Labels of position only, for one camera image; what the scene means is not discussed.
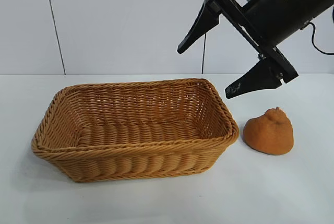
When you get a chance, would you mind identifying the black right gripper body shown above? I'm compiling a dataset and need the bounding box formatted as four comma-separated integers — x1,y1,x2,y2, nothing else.
204,0,314,84

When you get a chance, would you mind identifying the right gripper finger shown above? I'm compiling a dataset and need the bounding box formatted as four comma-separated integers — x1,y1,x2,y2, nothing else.
224,59,284,100
177,0,220,54

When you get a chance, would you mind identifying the wrinkled orange fruit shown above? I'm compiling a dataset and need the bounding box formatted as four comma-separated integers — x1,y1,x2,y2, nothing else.
243,107,294,155

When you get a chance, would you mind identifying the woven wicker basket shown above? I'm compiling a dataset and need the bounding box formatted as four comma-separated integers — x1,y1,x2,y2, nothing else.
31,78,240,183

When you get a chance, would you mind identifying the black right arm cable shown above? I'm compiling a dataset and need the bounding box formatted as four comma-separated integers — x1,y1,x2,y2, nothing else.
304,7,334,54

